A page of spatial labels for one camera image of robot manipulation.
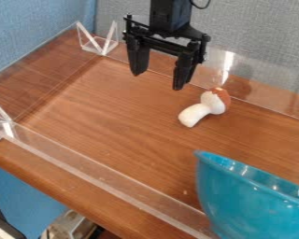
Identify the white mushroom with brown cap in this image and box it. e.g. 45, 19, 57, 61
177, 87, 231, 128

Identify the clear acrylic left barrier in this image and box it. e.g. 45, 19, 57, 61
0, 24, 96, 120

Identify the clear acrylic back barrier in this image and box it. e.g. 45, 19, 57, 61
95, 18, 299, 123

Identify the dark object bottom left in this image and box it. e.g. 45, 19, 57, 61
0, 209, 26, 239

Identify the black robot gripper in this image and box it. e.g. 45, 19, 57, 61
123, 0, 211, 91

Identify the blue plastic bowl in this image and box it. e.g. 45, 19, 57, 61
195, 150, 299, 239

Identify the clear acrylic corner bracket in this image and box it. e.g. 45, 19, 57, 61
76, 21, 120, 56

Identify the clear acrylic front barrier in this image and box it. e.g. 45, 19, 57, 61
0, 120, 214, 239

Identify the clear acrylic barrier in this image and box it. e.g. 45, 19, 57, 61
95, 18, 299, 123
0, 120, 214, 239
0, 24, 96, 120

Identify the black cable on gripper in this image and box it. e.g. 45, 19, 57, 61
188, 0, 212, 10

